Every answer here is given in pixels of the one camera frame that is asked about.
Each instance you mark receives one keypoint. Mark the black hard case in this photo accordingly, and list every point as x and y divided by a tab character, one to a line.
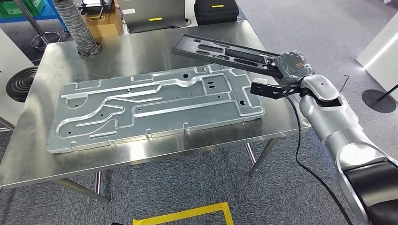
216	12

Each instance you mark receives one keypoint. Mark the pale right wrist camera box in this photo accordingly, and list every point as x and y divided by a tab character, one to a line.
260	80

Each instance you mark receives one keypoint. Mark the black plastic frame part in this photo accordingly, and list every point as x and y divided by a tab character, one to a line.
217	52

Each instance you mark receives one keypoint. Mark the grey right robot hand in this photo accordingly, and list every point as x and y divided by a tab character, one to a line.
293	66

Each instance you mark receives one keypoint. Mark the steel pole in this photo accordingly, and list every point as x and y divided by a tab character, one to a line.
31	21

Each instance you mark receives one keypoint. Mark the black round stool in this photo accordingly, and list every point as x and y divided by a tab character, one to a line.
20	85

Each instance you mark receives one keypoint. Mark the stainless steel workbench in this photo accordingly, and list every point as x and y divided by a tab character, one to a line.
124	56

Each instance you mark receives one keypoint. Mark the white cabinet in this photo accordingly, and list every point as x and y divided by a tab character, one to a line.
9	62

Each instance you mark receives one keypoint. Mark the stamped grey metal plate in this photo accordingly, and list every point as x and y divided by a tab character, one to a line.
155	105

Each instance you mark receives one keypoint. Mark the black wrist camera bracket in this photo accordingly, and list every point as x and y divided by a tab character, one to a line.
270	90

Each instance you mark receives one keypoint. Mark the round steel bin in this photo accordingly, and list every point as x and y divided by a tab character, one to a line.
53	38

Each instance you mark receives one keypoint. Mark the yellow box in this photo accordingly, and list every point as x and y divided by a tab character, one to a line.
105	26

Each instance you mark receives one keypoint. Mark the green plastic crate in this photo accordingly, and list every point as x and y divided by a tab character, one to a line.
15	7

